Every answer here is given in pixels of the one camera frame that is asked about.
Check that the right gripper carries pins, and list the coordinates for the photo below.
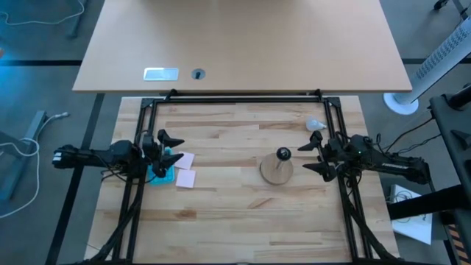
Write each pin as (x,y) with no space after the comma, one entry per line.
(338,154)

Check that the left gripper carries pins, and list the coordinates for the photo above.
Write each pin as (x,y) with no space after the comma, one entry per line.
(151,154)

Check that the white LED lightbulb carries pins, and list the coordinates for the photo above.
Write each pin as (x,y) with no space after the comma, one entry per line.
(314,124)

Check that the wooden base table lamp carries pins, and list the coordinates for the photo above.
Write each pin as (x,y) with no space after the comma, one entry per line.
(274,171)

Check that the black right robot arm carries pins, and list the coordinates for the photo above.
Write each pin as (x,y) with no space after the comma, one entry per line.
(390,163)

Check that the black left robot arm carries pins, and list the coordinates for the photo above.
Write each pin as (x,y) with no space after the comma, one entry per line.
(110,154)

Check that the pink sticky note pad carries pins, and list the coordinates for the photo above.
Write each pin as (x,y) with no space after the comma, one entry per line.
(185,161)

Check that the teal plastic tray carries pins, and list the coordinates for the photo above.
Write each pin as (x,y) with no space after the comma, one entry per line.
(167,178)

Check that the pink sponge pad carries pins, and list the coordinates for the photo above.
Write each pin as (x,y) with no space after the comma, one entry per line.
(185,179)

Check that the white rectangular desk plate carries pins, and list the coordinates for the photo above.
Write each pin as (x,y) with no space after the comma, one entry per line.
(160,74)

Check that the white paper sheet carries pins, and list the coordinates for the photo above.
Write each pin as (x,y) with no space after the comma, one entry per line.
(416,228)

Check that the black stand structure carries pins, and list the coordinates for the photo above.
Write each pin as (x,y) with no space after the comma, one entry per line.
(452,147)

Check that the large beige desk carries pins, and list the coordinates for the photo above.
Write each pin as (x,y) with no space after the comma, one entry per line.
(239,40)

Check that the grey desk foot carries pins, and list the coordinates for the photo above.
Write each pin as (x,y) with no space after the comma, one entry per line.
(25,147)

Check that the white perforated tower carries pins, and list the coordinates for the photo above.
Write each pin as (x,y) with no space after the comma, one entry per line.
(438,62)

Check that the black aluminium table frame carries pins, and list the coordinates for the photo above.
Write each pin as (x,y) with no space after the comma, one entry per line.
(239,99)

